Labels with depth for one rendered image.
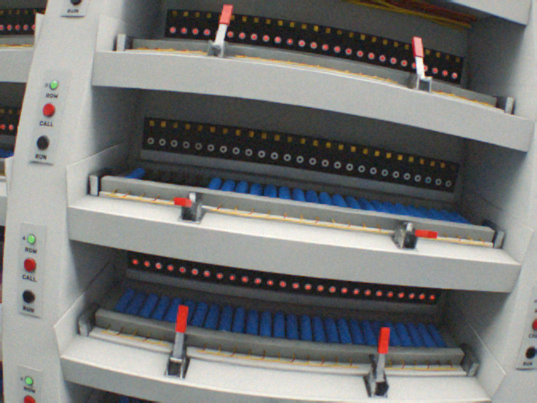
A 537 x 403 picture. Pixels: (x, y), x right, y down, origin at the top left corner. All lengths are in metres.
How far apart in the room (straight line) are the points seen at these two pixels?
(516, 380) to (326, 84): 0.50
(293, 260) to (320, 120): 0.29
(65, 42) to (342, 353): 0.57
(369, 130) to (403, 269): 0.28
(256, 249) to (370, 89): 0.24
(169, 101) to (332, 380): 0.51
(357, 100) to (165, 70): 0.24
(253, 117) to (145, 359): 0.42
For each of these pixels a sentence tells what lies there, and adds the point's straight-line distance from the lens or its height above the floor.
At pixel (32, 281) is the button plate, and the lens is 0.52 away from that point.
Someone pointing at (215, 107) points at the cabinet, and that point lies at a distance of 0.65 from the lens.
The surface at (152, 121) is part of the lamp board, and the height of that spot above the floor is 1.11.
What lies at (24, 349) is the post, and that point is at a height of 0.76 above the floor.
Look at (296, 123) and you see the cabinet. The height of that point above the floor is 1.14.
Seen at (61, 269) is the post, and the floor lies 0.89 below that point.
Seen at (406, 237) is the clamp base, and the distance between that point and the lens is 0.50.
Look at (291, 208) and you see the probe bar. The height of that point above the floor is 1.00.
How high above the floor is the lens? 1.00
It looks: level
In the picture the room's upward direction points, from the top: 8 degrees clockwise
